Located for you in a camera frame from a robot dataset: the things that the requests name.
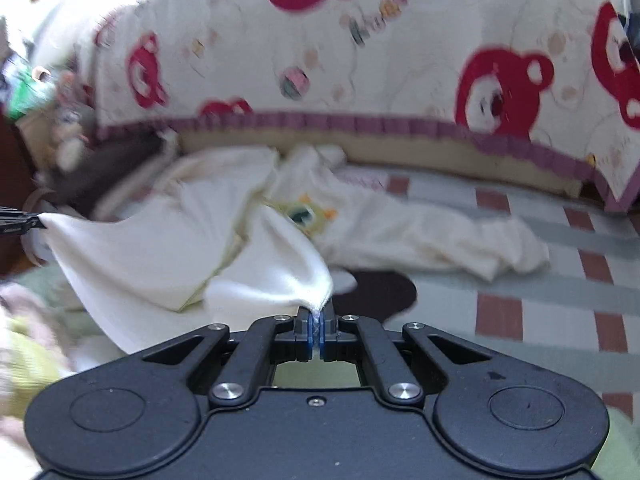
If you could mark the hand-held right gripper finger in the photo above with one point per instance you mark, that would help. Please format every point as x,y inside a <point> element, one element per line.
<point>324,340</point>
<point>312,335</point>

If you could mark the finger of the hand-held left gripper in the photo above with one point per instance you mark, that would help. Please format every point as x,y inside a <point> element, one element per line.
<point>20,222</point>

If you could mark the cream knit cardigan monster patch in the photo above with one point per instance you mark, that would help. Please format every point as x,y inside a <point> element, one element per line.
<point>150,260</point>

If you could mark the folded brown knit sweater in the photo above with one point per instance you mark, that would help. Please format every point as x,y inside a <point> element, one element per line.
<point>100,180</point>

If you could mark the grey plush bunny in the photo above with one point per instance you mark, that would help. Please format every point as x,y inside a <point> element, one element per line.
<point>70,145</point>

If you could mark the green plastic bag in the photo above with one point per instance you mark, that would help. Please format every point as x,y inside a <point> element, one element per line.
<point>25,95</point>

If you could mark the yellow-green cloth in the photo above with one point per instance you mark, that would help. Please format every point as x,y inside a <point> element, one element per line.
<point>30,365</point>

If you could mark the checkered cartoon rug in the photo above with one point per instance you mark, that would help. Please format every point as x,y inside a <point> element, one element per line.
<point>525,270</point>

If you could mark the beige bed base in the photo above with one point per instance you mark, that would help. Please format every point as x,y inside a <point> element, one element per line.
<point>450,160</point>

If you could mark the bear-print quilt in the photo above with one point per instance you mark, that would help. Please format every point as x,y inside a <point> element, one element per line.
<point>400,60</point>

